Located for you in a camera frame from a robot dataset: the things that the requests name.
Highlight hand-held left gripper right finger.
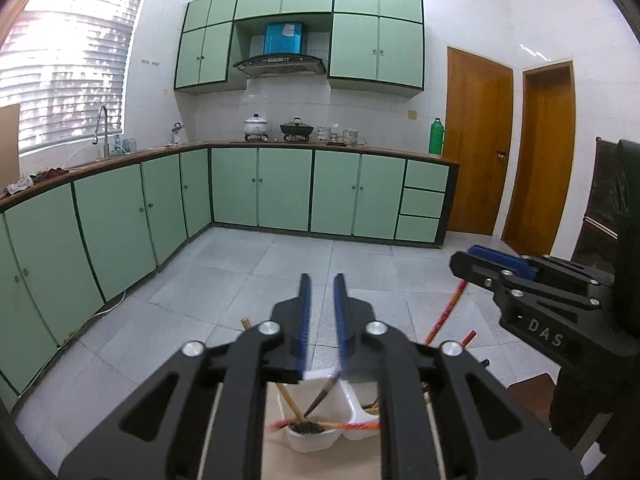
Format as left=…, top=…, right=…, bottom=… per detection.
left=332, top=273, right=583, bottom=480

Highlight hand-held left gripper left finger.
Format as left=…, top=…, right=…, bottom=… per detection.
left=59, top=273, right=313, bottom=480

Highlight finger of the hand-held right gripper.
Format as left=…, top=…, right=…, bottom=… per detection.
left=450, top=251, right=618, bottom=356
left=470, top=245, right=617, bottom=291

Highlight red striped handle wooden chopstick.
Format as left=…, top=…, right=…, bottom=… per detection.
left=425, top=280, right=469, bottom=346
left=269, top=419, right=381, bottom=433

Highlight plain bamboo chopstick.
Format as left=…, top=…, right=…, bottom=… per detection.
left=241, top=316, right=307, bottom=422

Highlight white divided holder tray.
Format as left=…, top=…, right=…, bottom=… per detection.
left=276, top=367, right=361, bottom=456

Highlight dark glass-front cabinet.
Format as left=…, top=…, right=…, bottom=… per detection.
left=570, top=137, right=623, bottom=271

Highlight plain wooden door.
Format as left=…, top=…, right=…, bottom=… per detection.
left=501, top=60, right=576, bottom=257

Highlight green kitchen base cabinets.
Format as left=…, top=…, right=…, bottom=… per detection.
left=0, top=142, right=460, bottom=396

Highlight green thermos bottle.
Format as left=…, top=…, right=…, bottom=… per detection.
left=428, top=117, right=446, bottom=156

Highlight brown wooden stool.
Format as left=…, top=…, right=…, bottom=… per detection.
left=507, top=375, right=558, bottom=431

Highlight black wok with lid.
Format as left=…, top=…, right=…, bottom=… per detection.
left=280, top=117, right=316, bottom=138

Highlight silver cooking pot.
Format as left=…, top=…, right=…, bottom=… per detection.
left=244, top=114, right=271, bottom=138

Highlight black range hood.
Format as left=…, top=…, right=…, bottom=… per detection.
left=232, top=54, right=327, bottom=78

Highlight metal sink faucet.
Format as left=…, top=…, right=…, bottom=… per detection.
left=95, top=105, right=111, bottom=158

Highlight blue wrapped hood chimney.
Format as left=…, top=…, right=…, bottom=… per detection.
left=264, top=22, right=304, bottom=56

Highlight cardboard sheet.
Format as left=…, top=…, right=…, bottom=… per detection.
left=0, top=104, right=21, bottom=188

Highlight window blinds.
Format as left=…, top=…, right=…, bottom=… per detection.
left=0, top=0, right=148, bottom=156

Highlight wooden door with handle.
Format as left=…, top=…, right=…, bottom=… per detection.
left=444, top=46, right=515, bottom=237

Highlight white cable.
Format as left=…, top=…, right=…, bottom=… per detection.
left=92, top=290, right=126, bottom=318

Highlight green kitchen wall cabinets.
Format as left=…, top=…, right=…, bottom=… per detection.
left=173, top=0, right=426, bottom=100

